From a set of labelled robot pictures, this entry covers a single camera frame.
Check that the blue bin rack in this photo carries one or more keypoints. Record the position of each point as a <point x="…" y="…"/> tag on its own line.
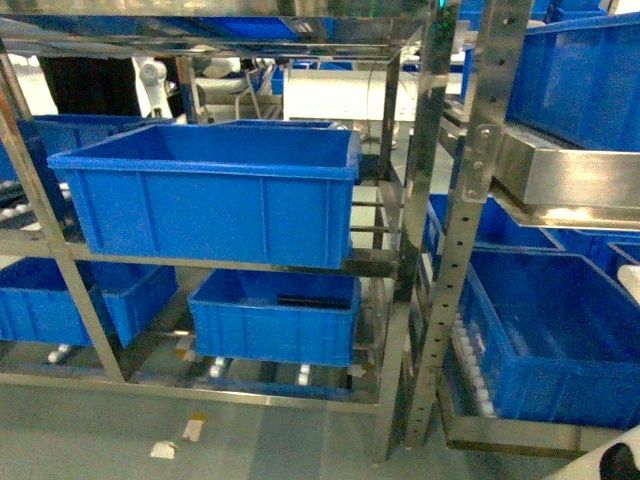
<point x="277" y="316"/>
<point x="36" y="305"/>

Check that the stainless steel shelf rail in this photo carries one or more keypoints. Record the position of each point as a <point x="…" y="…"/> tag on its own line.
<point x="544" y="183"/>

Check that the blue bin lower rack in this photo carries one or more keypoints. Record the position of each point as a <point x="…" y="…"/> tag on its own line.
<point x="277" y="316"/>

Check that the blue bin right shelf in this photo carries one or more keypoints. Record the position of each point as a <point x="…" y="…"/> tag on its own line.
<point x="578" y="81"/>

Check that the blue bin far left rack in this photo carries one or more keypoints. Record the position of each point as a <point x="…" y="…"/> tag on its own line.
<point x="36" y="305"/>

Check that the blue bin on left rack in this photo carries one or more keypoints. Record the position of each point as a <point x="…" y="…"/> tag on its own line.
<point x="278" y="195"/>

